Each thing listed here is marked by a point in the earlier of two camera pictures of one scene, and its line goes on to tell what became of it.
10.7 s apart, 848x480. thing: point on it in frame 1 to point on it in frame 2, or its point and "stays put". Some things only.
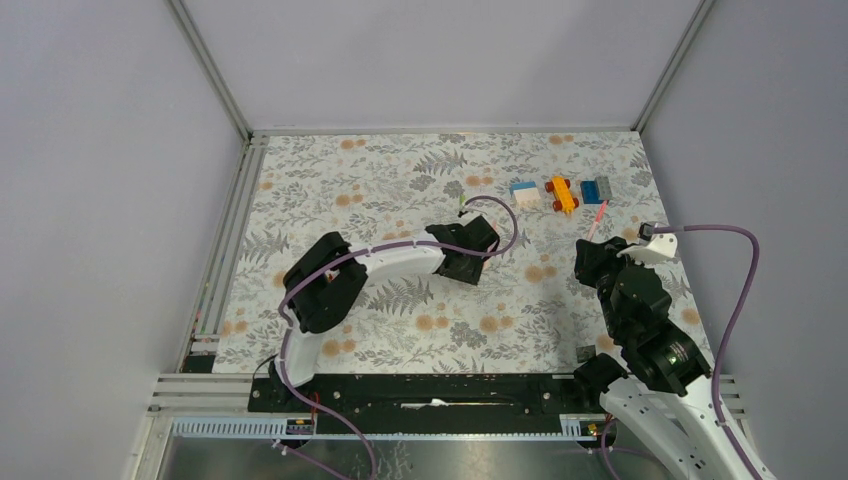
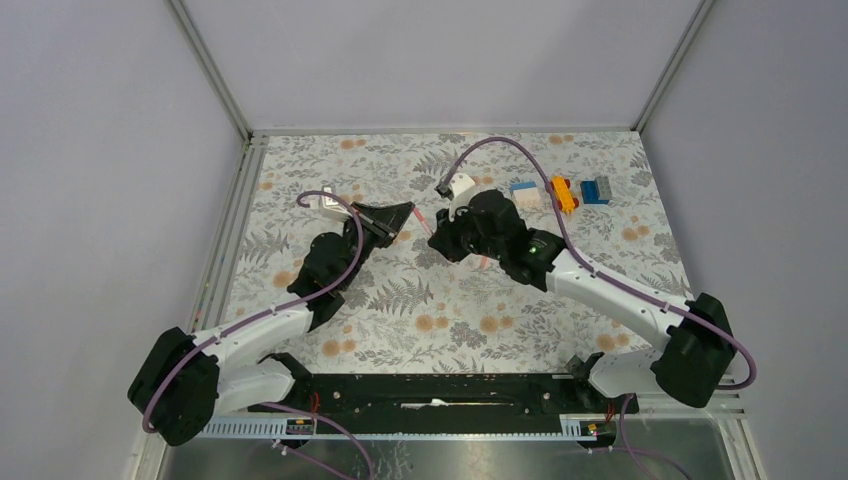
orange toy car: [560, 187] stays put
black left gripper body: [468, 272] to [370, 246]
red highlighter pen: [599, 217] to [421, 218]
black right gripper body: [594, 269] to [462, 236]
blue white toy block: [526, 194] stays put
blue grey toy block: [595, 191] stays put
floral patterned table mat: [546, 193] stays put
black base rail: [428, 405] stays put
